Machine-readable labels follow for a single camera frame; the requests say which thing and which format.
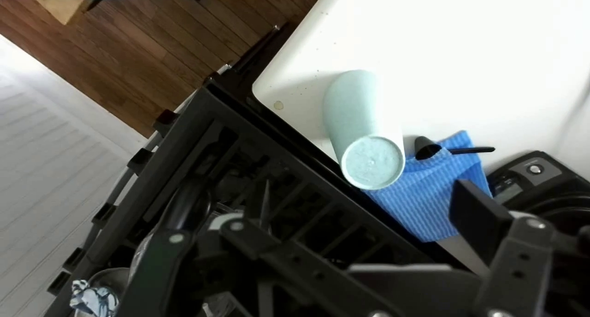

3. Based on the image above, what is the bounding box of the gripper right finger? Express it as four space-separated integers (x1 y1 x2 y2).
448 179 590 317

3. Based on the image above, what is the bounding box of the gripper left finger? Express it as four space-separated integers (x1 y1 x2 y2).
118 217 399 317

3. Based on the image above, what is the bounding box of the black kitchen appliance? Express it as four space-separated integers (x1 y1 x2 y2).
485 150 590 244

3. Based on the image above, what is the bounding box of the silver pot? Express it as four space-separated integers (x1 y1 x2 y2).
87 266 135 311

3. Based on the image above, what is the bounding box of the crumpled blue white wrapper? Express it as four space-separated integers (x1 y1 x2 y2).
69 279 120 317

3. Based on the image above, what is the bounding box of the black stove knob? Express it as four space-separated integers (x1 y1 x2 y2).
61 247 87 272
153 109 179 134
126 148 153 176
91 203 118 226
46 271 71 295

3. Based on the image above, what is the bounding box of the blue ribbed cloth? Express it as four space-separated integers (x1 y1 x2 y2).
363 130 494 242

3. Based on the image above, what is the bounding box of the black plastic scoop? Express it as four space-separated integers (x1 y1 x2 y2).
413 136 496 161

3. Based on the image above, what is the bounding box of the light blue cup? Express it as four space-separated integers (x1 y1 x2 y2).
322 70 407 191

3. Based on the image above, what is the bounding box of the wooden furniture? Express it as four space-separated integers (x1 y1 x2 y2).
20 0 107 26

